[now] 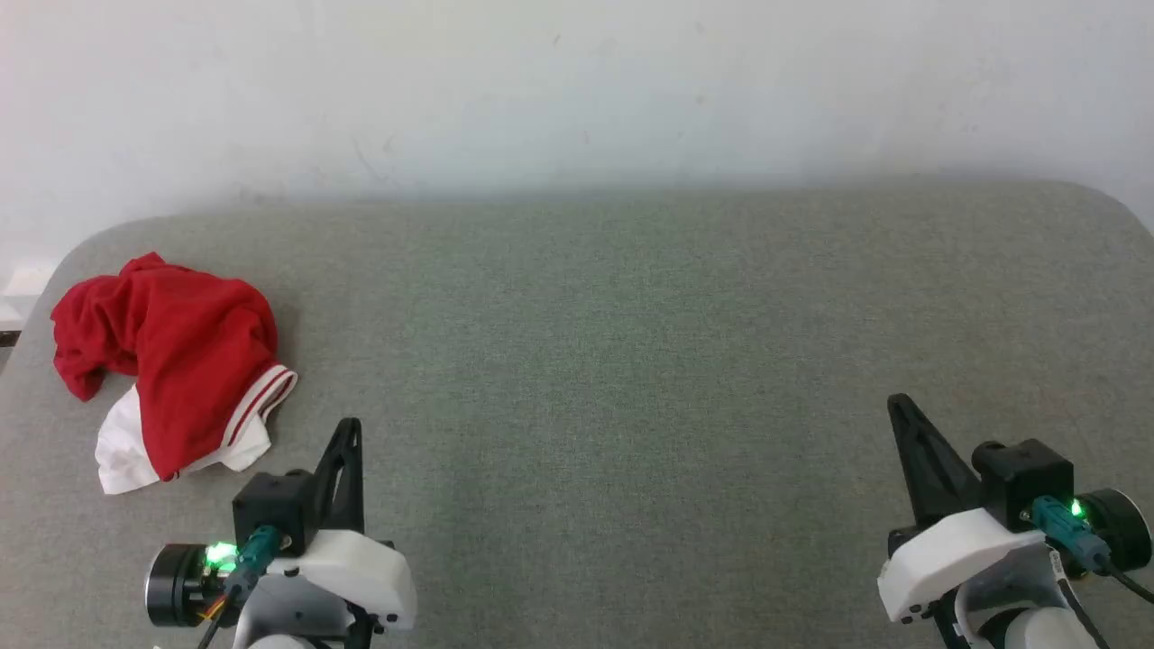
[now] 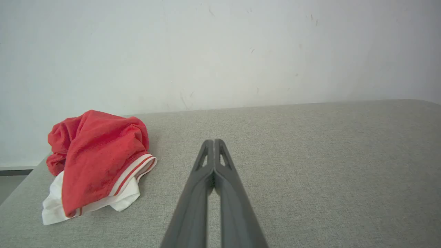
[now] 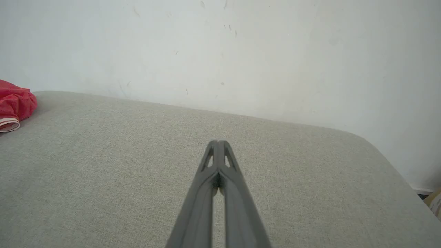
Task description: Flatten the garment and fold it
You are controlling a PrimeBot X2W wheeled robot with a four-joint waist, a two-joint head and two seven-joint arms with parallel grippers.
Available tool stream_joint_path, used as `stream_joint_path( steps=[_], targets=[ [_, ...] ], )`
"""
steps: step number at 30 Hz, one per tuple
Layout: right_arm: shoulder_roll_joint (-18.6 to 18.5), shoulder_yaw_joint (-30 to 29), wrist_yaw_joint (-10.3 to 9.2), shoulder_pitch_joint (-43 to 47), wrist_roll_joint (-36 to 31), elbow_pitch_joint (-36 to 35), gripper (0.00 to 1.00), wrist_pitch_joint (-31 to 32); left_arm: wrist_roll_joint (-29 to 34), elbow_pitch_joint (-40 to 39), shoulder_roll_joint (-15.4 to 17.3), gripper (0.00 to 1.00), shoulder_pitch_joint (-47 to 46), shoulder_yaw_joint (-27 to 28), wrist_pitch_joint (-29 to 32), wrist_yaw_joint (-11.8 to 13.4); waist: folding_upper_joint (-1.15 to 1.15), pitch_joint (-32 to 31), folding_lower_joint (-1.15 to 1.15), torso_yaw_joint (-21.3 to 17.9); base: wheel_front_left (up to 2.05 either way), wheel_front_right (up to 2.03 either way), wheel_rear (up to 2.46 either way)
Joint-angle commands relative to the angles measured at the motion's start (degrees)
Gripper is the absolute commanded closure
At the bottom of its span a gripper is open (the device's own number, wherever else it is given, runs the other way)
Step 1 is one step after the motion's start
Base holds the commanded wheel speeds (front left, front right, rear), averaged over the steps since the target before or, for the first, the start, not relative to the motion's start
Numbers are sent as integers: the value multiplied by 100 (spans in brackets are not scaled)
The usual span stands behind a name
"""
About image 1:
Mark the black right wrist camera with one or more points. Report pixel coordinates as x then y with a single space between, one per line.
1023 478

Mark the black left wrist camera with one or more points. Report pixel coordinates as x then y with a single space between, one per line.
270 505

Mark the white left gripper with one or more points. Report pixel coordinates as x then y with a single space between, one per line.
361 572

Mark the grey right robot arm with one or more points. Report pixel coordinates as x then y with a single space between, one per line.
1118 527

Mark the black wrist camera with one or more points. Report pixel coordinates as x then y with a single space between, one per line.
270 505
1023 478

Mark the grey fabric sofa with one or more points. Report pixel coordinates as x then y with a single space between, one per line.
631 406

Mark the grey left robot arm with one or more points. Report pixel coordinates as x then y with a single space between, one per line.
176 586

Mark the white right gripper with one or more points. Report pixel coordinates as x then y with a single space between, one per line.
947 554

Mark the red and white basketball jersey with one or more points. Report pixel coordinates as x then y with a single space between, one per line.
189 361

